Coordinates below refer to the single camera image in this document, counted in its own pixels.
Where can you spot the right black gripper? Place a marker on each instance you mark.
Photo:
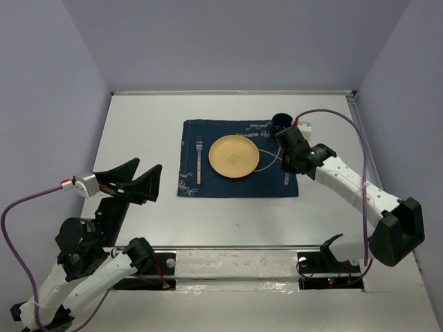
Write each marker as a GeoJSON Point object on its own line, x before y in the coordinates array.
{"type": "Point", "coordinates": [285, 165]}

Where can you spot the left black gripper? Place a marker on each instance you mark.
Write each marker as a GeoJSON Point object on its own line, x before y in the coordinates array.
{"type": "Point", "coordinates": [141, 189]}

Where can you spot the pink handled knife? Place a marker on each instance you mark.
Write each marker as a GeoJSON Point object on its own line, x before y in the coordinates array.
{"type": "Point", "coordinates": [286, 178]}

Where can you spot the dark blue cup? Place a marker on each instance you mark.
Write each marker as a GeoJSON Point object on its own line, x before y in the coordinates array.
{"type": "Point", "coordinates": [281, 121]}

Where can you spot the blue fish placemat cloth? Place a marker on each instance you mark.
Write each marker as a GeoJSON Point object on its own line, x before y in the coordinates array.
{"type": "Point", "coordinates": [267, 181]}

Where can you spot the yellow plate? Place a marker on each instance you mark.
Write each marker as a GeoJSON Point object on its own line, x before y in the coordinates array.
{"type": "Point", "coordinates": [234, 156]}

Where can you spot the pink handled fork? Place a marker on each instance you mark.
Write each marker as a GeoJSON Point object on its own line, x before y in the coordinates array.
{"type": "Point", "coordinates": [199, 148]}

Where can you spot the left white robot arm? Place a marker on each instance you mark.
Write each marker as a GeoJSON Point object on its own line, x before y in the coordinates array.
{"type": "Point", "coordinates": [83, 269]}

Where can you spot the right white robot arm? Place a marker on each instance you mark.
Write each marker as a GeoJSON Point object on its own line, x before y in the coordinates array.
{"type": "Point", "coordinates": [394, 227]}

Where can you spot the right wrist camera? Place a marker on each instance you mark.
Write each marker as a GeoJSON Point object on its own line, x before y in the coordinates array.
{"type": "Point", "coordinates": [305, 129]}

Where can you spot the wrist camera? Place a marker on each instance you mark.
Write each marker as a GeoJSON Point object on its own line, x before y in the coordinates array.
{"type": "Point", "coordinates": [305, 129]}
{"type": "Point", "coordinates": [85, 185]}

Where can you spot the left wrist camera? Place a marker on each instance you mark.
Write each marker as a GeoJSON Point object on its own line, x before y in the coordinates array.
{"type": "Point", "coordinates": [85, 185]}

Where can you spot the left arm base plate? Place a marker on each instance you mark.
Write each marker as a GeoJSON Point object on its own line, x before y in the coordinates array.
{"type": "Point", "coordinates": [159, 277]}

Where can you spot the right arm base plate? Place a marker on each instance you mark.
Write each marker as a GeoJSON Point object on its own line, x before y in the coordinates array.
{"type": "Point", "coordinates": [319, 270]}

